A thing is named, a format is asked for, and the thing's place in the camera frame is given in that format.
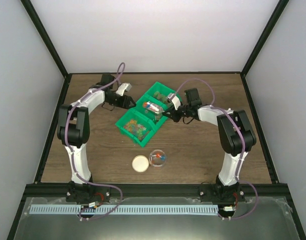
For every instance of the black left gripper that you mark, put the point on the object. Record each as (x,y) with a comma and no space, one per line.
(124,103)

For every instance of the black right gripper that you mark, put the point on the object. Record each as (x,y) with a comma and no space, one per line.
(173,115)

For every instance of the silver metal scoop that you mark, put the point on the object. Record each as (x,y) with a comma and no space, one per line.
(153,107)

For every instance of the green bin with popsicle candies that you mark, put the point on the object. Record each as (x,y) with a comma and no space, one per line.
(160,92)

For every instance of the green bin with star candies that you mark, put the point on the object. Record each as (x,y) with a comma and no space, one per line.
(139,128)

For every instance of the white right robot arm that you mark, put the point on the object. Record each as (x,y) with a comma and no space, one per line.
(236,134)

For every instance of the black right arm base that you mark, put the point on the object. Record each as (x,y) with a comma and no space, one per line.
(217,193)

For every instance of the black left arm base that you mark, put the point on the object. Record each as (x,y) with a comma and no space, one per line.
(86,193)

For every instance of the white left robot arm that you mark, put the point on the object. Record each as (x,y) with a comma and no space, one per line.
(73,127)

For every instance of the clear glass jar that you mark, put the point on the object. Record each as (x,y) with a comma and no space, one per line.
(157,158)

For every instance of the cream jar lid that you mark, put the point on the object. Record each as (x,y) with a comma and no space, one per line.
(140,163)

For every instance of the light blue slotted cable duct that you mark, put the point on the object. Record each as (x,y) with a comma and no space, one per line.
(70,209)

